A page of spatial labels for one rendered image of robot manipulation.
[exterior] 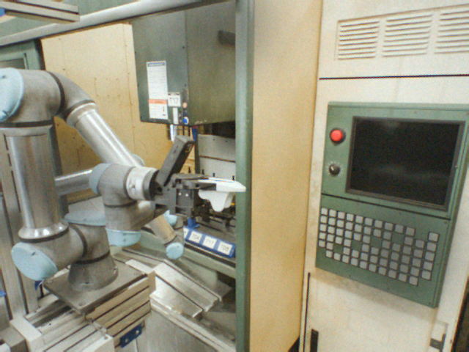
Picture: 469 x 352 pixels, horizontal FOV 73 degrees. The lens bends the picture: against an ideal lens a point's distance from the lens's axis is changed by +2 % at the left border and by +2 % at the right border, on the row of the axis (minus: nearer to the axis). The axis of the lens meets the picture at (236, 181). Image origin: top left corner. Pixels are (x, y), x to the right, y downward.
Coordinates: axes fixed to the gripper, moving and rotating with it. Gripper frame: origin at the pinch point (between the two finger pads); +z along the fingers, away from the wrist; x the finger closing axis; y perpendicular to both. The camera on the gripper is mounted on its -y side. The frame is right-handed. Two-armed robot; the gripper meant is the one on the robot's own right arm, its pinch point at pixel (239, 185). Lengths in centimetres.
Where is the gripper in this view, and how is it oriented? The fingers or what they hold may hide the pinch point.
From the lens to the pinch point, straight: 62.2
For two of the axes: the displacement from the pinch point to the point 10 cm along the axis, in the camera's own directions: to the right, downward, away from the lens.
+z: 9.3, 1.0, -3.4
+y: -0.5, 9.9, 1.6
